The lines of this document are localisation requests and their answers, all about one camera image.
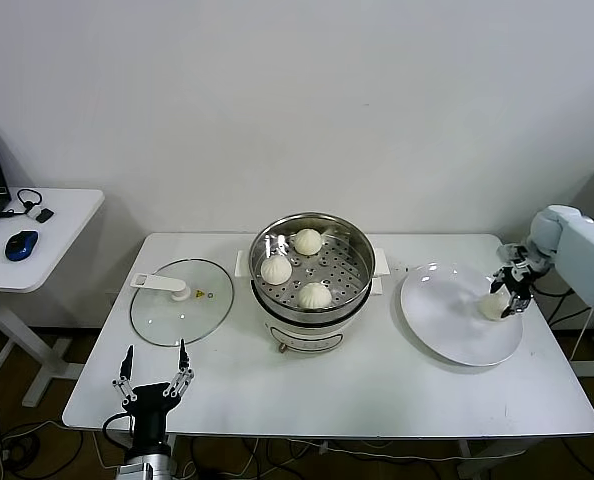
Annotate white electric cooking pot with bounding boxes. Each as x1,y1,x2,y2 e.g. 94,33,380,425
234,248,391,357

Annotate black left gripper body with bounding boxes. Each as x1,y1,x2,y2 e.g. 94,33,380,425
123,381,184,455

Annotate black looped cable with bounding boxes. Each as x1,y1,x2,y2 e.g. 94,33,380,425
0,188,42,219

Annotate white side table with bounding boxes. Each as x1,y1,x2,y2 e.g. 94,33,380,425
0,188,106,409

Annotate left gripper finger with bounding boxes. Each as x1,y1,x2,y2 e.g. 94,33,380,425
110,344,135,401
162,338,196,399

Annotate white hanging cable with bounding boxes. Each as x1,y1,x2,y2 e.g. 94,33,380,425
569,307,594,362

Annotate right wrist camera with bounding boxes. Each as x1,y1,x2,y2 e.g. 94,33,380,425
496,242,526,263

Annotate white steamed baozi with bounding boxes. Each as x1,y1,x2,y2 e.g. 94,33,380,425
292,228,323,255
259,256,293,286
478,293,509,322
296,282,333,310

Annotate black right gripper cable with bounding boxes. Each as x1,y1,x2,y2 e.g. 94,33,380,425
530,283,579,300

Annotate steel steamer basket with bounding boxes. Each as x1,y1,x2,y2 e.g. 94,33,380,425
248,213,377,312

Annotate white round plate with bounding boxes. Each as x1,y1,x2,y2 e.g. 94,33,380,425
399,262,524,368

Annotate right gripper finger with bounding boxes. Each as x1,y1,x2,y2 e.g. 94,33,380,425
501,293,531,322
489,267,510,296

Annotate glass lid white handle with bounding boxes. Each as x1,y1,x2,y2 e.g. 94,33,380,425
128,258,235,348

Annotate blue computer mouse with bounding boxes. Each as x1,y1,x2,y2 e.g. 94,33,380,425
2,230,39,262

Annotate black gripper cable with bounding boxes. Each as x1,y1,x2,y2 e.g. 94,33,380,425
530,283,579,300
101,412,135,447

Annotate black cable with plug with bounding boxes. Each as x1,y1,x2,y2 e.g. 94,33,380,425
546,294,586,327

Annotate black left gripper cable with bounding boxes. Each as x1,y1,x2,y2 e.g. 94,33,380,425
101,412,135,447

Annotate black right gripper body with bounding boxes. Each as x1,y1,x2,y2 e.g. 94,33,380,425
500,266,535,300

